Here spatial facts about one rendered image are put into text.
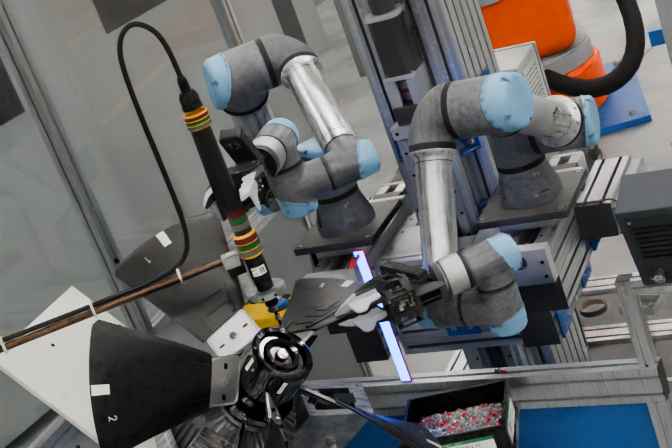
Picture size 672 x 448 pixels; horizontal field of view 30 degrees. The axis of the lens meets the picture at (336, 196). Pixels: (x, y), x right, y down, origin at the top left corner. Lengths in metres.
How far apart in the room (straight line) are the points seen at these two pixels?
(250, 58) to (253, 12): 4.33
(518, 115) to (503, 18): 3.70
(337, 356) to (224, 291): 1.60
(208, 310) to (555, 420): 0.81
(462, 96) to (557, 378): 0.61
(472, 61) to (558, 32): 3.06
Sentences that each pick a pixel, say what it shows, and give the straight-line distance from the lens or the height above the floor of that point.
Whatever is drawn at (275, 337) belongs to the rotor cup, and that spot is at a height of 1.24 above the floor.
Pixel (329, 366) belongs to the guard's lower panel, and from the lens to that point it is 3.85.
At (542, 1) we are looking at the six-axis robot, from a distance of 6.13.
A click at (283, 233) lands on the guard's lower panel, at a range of 3.69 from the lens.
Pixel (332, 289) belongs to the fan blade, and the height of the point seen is 1.18.
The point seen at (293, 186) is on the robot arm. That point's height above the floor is 1.40.
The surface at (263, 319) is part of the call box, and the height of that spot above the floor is 1.07.
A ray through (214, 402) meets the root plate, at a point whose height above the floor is 1.20.
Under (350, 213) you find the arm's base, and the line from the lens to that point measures 3.12.
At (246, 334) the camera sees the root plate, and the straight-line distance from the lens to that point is 2.29.
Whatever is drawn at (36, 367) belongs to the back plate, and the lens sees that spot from 2.39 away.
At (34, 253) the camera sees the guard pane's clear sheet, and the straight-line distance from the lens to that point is 2.89.
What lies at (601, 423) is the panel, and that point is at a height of 0.72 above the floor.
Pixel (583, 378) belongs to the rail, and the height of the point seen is 0.85.
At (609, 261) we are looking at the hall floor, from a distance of 4.91.
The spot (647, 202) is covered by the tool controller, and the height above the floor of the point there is 1.23.
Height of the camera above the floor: 2.19
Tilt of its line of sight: 20 degrees down
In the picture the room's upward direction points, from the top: 20 degrees counter-clockwise
